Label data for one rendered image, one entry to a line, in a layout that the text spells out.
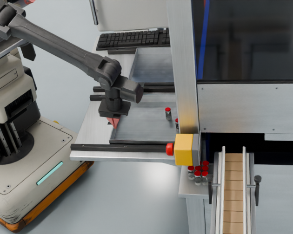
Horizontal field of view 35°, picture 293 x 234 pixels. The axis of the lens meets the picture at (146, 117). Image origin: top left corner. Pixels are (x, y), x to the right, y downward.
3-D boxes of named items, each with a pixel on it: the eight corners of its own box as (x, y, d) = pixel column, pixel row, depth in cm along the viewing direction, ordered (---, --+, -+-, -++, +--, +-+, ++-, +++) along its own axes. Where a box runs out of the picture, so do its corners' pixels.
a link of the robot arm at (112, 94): (109, 72, 154) (100, 81, 150) (127, 77, 152) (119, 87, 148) (110, 88, 159) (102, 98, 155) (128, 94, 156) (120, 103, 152)
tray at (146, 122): (210, 101, 177) (210, 94, 174) (207, 149, 157) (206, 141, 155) (123, 101, 183) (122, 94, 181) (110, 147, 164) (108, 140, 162)
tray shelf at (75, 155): (214, 50, 207) (214, 46, 206) (206, 163, 155) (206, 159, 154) (110, 52, 216) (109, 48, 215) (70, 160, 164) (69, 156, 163)
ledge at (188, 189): (224, 168, 152) (224, 165, 151) (223, 199, 143) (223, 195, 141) (182, 167, 155) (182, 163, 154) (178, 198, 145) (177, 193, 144)
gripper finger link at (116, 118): (120, 134, 162) (119, 114, 156) (100, 132, 163) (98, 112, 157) (124, 122, 167) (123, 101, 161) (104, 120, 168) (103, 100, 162)
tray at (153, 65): (214, 52, 202) (213, 45, 200) (211, 88, 183) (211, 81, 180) (137, 54, 208) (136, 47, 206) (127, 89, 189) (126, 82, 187)
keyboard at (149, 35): (177, 31, 234) (176, 27, 233) (176, 46, 224) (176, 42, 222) (100, 36, 240) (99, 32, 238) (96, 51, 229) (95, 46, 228)
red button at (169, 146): (179, 149, 145) (178, 140, 143) (178, 158, 142) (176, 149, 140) (167, 149, 146) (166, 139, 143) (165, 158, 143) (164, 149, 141)
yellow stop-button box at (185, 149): (200, 150, 146) (199, 133, 142) (198, 166, 141) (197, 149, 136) (176, 149, 148) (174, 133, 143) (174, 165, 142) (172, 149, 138)
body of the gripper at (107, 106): (127, 117, 157) (126, 100, 152) (97, 114, 158) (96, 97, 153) (130, 106, 162) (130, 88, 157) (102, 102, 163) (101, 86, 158)
